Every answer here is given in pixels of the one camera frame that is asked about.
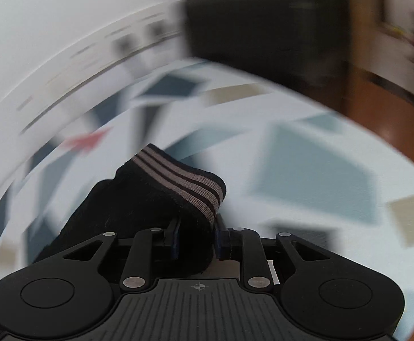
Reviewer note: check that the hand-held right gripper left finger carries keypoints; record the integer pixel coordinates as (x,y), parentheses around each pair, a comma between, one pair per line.
(174,243)

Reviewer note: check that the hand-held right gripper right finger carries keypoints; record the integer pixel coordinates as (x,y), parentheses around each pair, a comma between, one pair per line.
(221,243)

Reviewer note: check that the black sock with grey stripes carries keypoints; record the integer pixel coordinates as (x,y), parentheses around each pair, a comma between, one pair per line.
(139,191)

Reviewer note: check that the black cabinet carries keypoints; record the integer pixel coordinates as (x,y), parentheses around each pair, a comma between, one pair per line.
(264,35)

